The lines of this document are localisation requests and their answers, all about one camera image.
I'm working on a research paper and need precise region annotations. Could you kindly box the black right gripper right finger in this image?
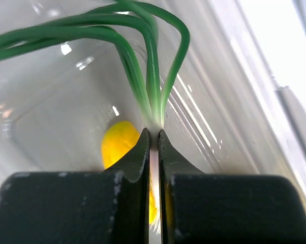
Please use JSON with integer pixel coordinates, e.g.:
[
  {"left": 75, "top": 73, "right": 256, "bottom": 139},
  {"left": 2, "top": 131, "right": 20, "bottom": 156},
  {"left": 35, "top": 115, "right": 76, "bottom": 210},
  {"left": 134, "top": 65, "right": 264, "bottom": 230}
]
[{"left": 158, "top": 131, "right": 306, "bottom": 243}]

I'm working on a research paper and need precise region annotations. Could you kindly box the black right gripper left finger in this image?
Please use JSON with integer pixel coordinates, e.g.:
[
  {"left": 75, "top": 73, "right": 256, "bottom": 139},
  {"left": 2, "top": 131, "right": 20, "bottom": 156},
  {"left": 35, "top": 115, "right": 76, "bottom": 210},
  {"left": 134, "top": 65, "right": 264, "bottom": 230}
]
[{"left": 0, "top": 129, "right": 150, "bottom": 243}]

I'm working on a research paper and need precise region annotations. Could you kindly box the green toy scallion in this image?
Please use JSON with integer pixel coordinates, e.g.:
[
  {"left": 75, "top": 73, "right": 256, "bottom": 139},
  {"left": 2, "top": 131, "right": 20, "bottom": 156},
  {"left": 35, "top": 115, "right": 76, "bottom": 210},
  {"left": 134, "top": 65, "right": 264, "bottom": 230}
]
[{"left": 0, "top": 0, "right": 191, "bottom": 244}]

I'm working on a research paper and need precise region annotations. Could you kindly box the clear plastic food bin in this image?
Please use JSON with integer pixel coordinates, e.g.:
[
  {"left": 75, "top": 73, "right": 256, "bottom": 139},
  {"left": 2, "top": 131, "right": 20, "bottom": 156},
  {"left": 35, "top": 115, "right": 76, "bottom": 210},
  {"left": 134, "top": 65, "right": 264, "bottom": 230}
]
[{"left": 0, "top": 1, "right": 306, "bottom": 208}]

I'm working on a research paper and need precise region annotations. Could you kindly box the yellow toy mango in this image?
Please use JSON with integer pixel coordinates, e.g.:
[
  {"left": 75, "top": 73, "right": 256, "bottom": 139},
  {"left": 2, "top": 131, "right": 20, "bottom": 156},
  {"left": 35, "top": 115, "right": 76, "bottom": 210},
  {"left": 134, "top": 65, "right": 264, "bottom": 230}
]
[{"left": 101, "top": 120, "right": 161, "bottom": 228}]

